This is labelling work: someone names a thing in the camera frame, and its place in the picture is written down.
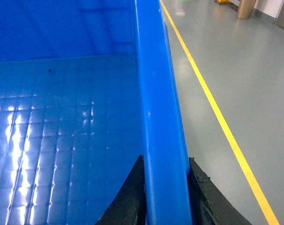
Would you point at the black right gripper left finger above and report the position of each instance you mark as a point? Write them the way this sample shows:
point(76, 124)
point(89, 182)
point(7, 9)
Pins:
point(129, 205)

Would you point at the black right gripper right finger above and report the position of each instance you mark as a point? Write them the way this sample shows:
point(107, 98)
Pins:
point(208, 205)

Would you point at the blue plastic crate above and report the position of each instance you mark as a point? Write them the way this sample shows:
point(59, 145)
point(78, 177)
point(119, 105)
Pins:
point(86, 88)

